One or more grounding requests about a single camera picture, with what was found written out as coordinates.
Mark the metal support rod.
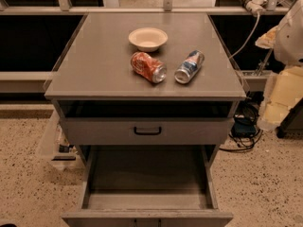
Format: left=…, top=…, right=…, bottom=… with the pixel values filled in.
left=254, top=48, right=273, bottom=76

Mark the clear plastic storage bin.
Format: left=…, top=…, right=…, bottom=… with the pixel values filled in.
left=36, top=112, right=84, bottom=170

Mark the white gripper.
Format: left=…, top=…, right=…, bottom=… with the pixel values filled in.
left=257, top=66, right=303, bottom=138

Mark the white power strip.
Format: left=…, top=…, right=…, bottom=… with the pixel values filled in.
left=239, top=0, right=266, bottom=16

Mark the open grey middle drawer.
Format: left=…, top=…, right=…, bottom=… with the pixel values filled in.
left=62, top=146, right=233, bottom=227

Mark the red coke can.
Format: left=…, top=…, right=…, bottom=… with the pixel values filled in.
left=131, top=52, right=167, bottom=83

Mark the white bowl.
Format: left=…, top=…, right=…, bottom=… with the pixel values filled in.
left=129, top=27, right=168, bottom=52

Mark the white cable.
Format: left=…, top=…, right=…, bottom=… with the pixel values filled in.
left=228, top=10, right=261, bottom=61

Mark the blue pepsi can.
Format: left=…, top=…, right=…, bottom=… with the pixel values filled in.
left=174, top=50, right=205, bottom=84

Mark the grey drawer cabinet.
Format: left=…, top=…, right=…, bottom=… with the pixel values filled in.
left=44, top=12, right=247, bottom=227

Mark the black cable bundle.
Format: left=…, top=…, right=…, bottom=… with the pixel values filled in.
left=219, top=99, right=264, bottom=153

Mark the black drawer handle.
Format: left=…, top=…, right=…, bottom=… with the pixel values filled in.
left=134, top=127, right=162, bottom=136

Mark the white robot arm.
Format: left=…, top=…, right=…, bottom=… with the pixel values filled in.
left=255, top=0, right=303, bottom=138

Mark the closed grey top drawer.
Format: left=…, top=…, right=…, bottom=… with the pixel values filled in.
left=60, top=118, right=234, bottom=146

